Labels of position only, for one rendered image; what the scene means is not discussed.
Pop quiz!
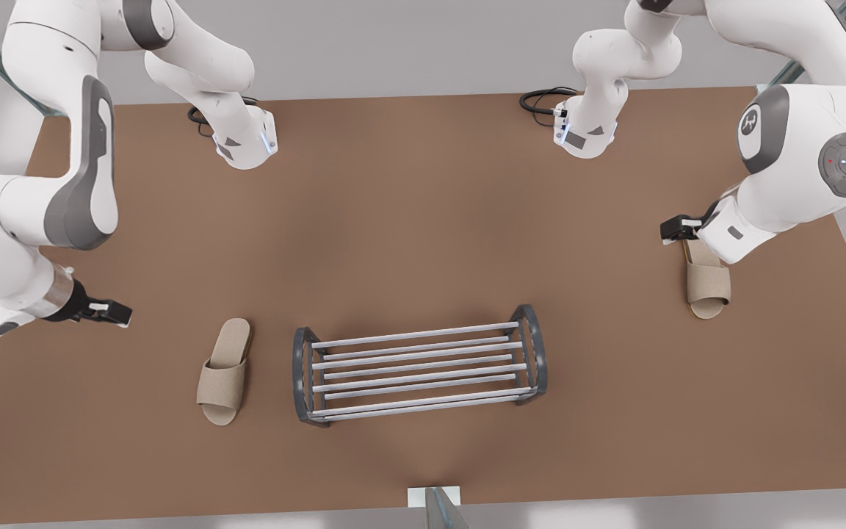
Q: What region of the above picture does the grey metal shoe rack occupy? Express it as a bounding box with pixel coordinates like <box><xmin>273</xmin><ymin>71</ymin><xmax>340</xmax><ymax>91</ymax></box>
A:
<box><xmin>292</xmin><ymin>303</ymin><xmax>549</xmax><ymax>429</ymax></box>

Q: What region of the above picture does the beige open-toe slipper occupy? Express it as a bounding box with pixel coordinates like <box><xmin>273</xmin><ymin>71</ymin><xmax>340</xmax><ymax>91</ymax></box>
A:
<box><xmin>682</xmin><ymin>237</ymin><xmax>732</xmax><ymax>320</ymax></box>
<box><xmin>196</xmin><ymin>317</ymin><xmax>253</xmax><ymax>426</ymax></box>

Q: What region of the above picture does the black cable loop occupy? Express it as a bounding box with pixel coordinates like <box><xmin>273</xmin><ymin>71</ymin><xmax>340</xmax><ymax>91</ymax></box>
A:
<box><xmin>519</xmin><ymin>87</ymin><xmax>580</xmax><ymax>128</ymax></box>
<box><xmin>187</xmin><ymin>96</ymin><xmax>260</xmax><ymax>138</ymax></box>

